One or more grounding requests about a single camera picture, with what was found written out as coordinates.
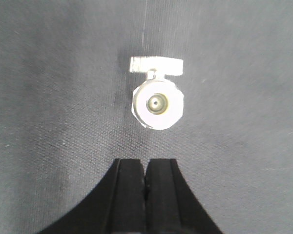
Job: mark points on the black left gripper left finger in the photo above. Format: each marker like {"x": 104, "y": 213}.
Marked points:
{"x": 115, "y": 206}

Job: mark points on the white plastic valve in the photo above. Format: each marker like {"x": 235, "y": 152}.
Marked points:
{"x": 157, "y": 103}

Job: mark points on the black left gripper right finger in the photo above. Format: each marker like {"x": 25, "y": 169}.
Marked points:
{"x": 171, "y": 206}

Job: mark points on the dark grey conveyor belt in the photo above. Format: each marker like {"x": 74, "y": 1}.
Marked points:
{"x": 65, "y": 105}

